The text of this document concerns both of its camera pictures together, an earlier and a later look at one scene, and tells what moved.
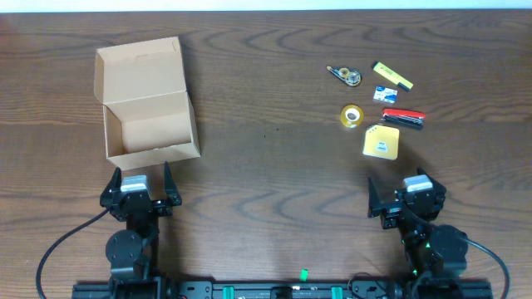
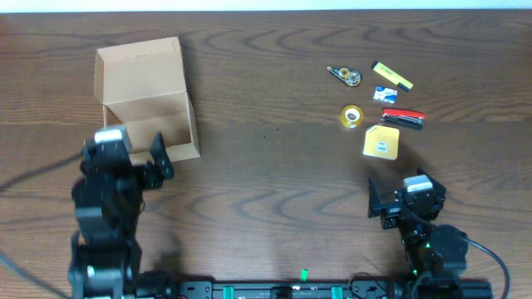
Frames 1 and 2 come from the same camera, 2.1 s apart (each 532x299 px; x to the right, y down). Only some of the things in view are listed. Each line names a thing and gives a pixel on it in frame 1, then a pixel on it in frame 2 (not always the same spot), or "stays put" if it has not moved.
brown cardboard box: x=147 y=110 stays put
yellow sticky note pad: x=381 y=141 stays put
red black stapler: x=414 y=120 stays put
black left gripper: x=138 y=203 → x=139 y=171
